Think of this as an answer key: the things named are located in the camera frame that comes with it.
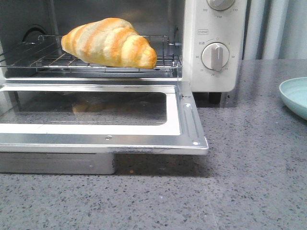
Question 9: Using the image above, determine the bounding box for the oven glass door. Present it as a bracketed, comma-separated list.
[0, 81, 209, 155]

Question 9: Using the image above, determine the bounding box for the golden croissant bread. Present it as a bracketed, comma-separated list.
[61, 18, 157, 69]

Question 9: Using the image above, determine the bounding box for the right black oven foot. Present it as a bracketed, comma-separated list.
[209, 92, 222, 104]

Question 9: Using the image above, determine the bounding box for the cream toaster oven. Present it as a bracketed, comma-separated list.
[0, 0, 247, 93]

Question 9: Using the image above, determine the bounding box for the lower timer knob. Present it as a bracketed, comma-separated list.
[201, 42, 230, 72]

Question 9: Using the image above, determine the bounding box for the upper temperature knob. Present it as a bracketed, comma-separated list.
[207, 0, 235, 11]

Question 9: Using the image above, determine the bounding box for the light green plate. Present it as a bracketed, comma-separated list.
[279, 77, 307, 120]

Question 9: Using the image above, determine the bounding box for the oven wire rack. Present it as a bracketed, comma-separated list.
[0, 35, 181, 73]

